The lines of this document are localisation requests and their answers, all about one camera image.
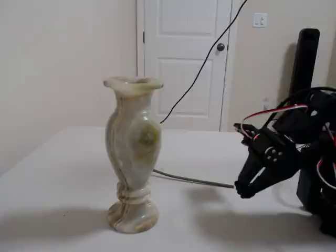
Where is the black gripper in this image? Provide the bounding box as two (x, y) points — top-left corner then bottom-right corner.
(234, 125), (302, 198)

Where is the marbled onyx stone vase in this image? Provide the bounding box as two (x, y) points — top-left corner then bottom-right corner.
(102, 76), (164, 234)

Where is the white panel door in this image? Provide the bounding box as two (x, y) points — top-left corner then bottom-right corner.
(143, 0), (233, 132)

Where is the black tall tower device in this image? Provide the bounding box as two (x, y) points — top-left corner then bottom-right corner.
(290, 28), (321, 97)

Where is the red white servo wire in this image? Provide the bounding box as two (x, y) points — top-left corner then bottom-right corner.
(316, 156), (336, 190)
(240, 104), (309, 140)

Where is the long black hanging cable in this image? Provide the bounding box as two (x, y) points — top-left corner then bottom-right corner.
(159, 0), (249, 124)

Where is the white wall light switch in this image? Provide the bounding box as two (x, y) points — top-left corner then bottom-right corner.
(252, 13), (268, 28)

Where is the white door frame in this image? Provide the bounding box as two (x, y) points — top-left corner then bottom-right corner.
(135, 0), (239, 132)

